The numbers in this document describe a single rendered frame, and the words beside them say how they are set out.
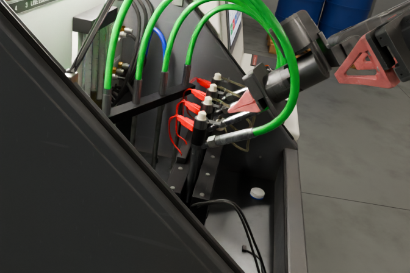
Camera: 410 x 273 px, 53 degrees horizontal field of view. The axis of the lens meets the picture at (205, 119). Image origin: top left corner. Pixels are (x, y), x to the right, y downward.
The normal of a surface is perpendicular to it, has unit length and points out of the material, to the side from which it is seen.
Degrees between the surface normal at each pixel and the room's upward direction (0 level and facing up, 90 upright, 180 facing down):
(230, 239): 0
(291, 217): 0
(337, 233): 0
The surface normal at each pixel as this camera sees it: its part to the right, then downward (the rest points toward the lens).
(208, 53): -0.16, 0.42
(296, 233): 0.15, -0.88
